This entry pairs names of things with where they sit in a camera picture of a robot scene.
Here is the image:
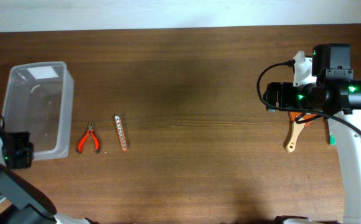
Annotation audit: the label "orange scraper wooden handle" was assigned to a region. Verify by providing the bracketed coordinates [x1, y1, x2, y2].
[285, 112, 315, 152]

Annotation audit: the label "clear plastic container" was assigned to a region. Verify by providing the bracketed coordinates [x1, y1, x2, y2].
[2, 62, 74, 161]

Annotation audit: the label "pack of coloured markers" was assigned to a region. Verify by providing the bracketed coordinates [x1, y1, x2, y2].
[329, 133, 336, 146]

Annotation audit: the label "red handled pliers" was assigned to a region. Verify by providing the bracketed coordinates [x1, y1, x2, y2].
[77, 121, 101, 154]

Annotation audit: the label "orange bit holder strip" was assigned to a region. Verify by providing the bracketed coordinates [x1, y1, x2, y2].
[114, 115, 128, 151]

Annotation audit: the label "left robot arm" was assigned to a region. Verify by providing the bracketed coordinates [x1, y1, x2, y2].
[0, 114, 94, 224]

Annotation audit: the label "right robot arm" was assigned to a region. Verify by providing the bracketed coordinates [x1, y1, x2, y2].
[257, 44, 361, 223]

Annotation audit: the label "right black cable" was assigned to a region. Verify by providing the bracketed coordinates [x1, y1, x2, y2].
[256, 59, 361, 162]

